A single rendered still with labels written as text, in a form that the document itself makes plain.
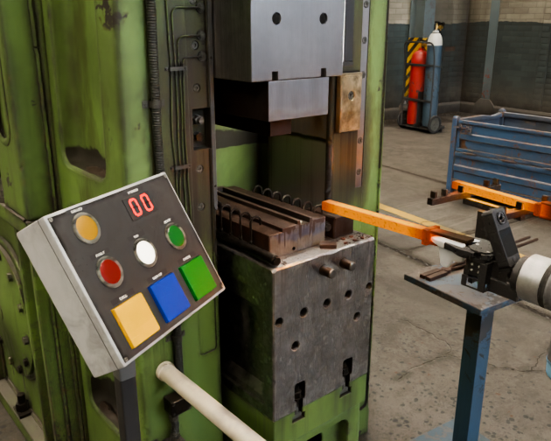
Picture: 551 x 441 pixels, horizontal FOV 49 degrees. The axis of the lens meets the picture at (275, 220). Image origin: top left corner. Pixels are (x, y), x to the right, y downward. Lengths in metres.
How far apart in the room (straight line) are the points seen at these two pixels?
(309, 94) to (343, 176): 0.42
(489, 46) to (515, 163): 5.63
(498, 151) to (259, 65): 4.05
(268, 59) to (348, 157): 0.55
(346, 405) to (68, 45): 1.30
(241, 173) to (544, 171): 3.43
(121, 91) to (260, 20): 0.35
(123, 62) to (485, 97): 9.57
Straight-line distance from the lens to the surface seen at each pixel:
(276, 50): 1.46
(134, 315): 1.08
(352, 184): 1.92
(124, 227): 1.14
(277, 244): 1.56
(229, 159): 2.01
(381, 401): 2.65
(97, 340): 1.06
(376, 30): 1.93
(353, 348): 1.84
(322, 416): 1.86
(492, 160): 5.34
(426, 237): 1.32
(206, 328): 1.70
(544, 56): 10.10
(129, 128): 1.42
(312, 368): 1.73
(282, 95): 1.48
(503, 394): 2.82
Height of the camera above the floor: 1.50
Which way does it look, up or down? 18 degrees down
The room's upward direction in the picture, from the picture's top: straight up
